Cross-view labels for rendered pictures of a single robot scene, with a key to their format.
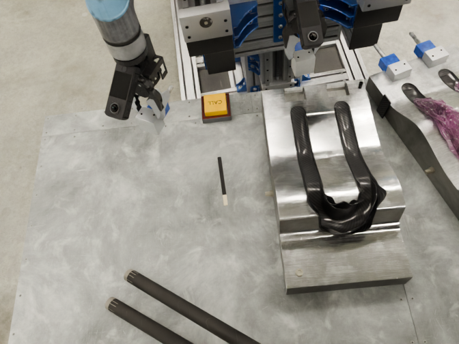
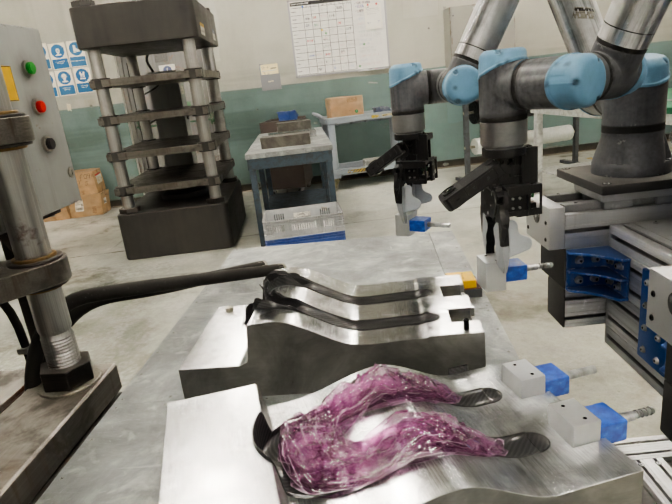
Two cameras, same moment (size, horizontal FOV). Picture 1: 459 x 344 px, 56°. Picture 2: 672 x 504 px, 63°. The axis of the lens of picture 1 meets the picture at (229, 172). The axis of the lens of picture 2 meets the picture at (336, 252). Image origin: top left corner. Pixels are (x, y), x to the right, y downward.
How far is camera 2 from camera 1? 1.32 m
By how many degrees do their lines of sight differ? 75
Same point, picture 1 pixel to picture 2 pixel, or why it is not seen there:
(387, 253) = (216, 356)
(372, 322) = (162, 376)
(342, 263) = (224, 331)
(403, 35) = not seen: outside the picture
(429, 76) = (524, 421)
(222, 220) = not seen: hidden behind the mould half
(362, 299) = not seen: hidden behind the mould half
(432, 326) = (125, 415)
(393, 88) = (486, 380)
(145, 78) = (400, 161)
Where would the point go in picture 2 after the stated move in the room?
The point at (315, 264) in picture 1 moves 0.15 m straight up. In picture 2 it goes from (232, 318) to (219, 246)
